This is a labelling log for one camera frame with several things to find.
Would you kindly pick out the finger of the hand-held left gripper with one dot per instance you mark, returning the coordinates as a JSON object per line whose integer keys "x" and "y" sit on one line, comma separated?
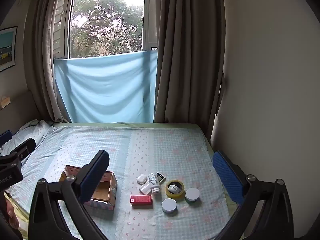
{"x": 25, "y": 148}
{"x": 5, "y": 136}

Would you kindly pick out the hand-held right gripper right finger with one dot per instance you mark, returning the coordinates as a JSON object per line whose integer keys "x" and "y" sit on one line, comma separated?
{"x": 227, "y": 177}

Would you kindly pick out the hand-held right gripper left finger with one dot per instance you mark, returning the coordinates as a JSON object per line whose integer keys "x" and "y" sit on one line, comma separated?
{"x": 95, "y": 177}

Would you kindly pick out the cardboard box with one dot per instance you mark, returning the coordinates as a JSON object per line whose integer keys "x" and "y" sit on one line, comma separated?
{"x": 103, "y": 190}

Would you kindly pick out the green jar white lid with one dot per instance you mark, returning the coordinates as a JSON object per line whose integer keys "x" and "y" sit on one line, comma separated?
{"x": 192, "y": 194}

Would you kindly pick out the white earbuds case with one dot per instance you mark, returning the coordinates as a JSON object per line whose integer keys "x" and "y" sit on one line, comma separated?
{"x": 141, "y": 178}

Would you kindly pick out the white remote control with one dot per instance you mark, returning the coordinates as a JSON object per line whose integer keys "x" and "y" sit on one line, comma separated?
{"x": 144, "y": 188}

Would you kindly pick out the red carton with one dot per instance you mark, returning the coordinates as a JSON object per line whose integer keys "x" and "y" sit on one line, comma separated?
{"x": 141, "y": 200}

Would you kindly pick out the small grey jar black cap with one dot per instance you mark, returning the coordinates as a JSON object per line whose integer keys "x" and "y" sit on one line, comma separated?
{"x": 173, "y": 188}

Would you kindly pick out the white plastic bottle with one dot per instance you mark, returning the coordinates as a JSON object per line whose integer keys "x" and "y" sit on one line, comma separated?
{"x": 154, "y": 183}

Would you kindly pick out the yellow tape roll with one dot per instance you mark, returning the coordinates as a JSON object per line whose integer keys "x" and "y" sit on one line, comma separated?
{"x": 168, "y": 192}

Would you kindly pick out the round jar white lid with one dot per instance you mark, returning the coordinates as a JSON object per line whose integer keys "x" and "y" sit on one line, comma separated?
{"x": 169, "y": 205}

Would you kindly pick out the person's left hand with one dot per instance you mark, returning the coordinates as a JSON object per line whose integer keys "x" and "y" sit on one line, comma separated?
{"x": 11, "y": 212}

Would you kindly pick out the white pillow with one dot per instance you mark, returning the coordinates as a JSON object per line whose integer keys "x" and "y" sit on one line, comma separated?
{"x": 32, "y": 130}

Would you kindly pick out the floral checked bedsheet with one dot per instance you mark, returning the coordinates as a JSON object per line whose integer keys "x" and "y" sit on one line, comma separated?
{"x": 175, "y": 150}

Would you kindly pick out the green bed sheet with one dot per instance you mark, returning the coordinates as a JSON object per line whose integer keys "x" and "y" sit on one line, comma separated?
{"x": 125, "y": 124}

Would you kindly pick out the brown curtain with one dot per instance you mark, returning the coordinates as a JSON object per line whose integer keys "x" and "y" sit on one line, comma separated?
{"x": 42, "y": 55}
{"x": 187, "y": 55}

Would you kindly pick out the light blue cloth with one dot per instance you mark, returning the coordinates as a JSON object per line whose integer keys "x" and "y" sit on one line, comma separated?
{"x": 105, "y": 87}

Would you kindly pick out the window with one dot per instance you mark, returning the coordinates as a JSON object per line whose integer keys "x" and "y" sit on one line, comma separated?
{"x": 105, "y": 17}

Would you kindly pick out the framed wall picture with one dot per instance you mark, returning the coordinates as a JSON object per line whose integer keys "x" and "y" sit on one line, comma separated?
{"x": 7, "y": 50}

